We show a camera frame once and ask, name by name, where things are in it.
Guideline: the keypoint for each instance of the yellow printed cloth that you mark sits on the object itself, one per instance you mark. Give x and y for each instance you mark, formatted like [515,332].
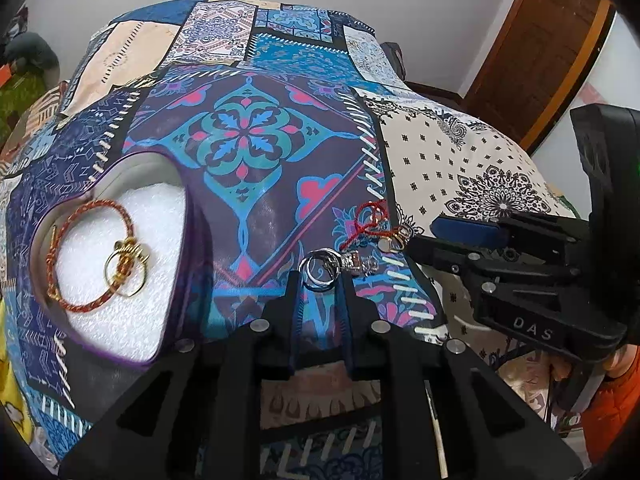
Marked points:
[12,375]

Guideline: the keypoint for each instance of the brown wooden door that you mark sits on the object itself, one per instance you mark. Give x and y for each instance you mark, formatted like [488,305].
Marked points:
[540,35]

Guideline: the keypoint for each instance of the dark grey bundle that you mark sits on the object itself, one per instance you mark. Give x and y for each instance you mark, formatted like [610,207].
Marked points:
[30,50]

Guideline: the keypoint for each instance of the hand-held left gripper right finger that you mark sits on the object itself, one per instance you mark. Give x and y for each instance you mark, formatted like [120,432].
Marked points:
[349,310]

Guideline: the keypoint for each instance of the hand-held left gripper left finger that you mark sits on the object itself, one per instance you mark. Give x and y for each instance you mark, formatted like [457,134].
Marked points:
[294,310]

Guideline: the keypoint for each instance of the purple heart-shaped jewelry box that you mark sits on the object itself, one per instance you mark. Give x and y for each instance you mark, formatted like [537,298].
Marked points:
[150,220]

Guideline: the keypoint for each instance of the silver interlocked rings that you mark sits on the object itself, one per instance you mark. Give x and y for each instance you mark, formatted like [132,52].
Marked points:
[320,270]

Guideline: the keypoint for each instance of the green cloth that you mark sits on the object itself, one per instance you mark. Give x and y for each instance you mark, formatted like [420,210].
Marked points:
[20,100]

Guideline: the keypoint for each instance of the person's orange clothing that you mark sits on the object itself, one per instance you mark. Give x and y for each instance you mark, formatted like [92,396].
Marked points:
[617,410]

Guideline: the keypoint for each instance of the patchwork printed blanket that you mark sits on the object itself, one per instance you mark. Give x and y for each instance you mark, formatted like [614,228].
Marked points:
[260,90]

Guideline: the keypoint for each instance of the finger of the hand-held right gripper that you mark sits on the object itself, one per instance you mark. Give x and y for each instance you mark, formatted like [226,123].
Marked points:
[467,230]
[440,255]

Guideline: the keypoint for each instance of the silver charm pendant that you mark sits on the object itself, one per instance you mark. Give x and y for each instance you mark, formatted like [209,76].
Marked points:
[356,262]

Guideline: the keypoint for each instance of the gold hoop earrings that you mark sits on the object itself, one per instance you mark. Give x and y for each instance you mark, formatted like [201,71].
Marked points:
[125,267]

